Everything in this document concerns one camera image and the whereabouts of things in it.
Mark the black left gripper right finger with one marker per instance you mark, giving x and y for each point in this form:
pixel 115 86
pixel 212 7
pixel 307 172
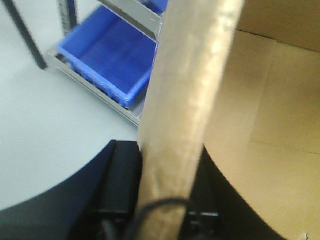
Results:
pixel 202 195

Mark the metal shelf rail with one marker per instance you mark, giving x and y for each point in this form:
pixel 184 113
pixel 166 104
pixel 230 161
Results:
pixel 142 18

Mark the blue plastic bin left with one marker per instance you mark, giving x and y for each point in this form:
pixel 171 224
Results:
pixel 111 54

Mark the blue plastic bin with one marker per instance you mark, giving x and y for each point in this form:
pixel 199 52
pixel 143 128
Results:
pixel 157 5
pixel 111 54

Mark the blue plastic bin centre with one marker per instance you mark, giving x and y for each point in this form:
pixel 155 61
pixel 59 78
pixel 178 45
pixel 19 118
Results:
pixel 157 5

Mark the dark shelf upright post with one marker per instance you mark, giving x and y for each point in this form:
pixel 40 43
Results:
pixel 68 14

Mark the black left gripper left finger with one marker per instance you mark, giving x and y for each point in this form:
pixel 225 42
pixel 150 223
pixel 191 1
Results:
pixel 119 193

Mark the dark table leg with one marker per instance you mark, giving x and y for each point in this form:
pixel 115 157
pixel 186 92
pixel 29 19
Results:
pixel 25 34

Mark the brown cardboard box black print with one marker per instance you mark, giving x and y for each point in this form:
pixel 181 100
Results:
pixel 241 79

